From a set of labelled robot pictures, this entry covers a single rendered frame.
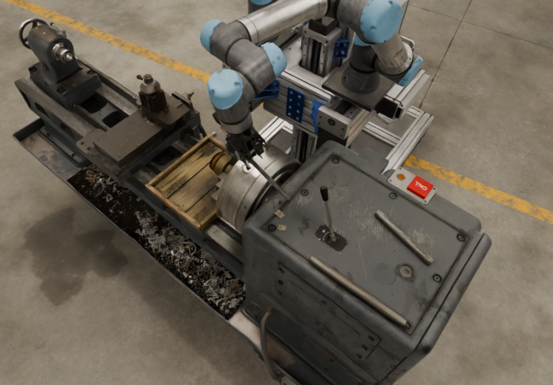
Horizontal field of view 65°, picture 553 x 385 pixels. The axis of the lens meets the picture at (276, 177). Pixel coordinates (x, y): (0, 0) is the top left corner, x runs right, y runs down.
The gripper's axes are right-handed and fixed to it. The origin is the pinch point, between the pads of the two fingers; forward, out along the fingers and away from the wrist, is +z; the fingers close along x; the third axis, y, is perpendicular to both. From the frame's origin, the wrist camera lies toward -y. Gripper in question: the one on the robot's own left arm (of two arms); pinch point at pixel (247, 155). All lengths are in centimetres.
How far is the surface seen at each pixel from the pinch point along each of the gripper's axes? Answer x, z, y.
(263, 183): 0.6, 13.1, 3.8
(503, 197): 141, 171, 42
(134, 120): -20, 39, -67
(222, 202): -12.6, 19.4, -2.1
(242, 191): -5.9, 14.6, 1.1
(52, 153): -64, 76, -111
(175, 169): -18, 47, -41
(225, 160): -2.6, 24.7, -17.5
